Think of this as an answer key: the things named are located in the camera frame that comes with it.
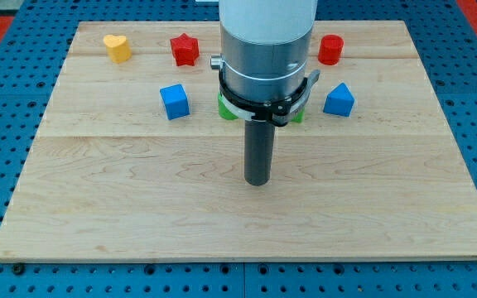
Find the blue triangle block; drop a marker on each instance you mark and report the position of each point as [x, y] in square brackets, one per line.
[339, 101]

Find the yellow heart block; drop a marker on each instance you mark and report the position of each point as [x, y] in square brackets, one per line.
[118, 48]

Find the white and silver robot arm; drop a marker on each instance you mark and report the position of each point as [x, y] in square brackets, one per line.
[264, 46]

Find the red cylinder block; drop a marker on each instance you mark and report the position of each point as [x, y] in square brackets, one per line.
[330, 49]

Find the green star block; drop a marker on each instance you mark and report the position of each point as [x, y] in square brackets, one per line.
[226, 114]

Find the blue cube block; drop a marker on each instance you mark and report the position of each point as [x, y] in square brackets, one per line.
[175, 101]

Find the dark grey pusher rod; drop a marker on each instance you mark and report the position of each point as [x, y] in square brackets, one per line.
[258, 149]

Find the wooden board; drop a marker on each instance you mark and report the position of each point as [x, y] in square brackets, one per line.
[110, 179]

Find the red star block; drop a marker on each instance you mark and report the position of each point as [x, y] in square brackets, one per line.
[185, 49]

